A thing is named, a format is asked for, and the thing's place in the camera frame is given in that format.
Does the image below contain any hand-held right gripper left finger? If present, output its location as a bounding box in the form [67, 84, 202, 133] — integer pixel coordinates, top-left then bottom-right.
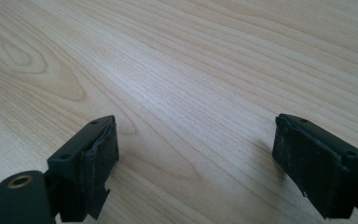
[47, 115, 120, 223]

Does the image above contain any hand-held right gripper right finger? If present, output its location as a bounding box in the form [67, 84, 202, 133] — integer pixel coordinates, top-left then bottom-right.
[271, 113, 358, 220]

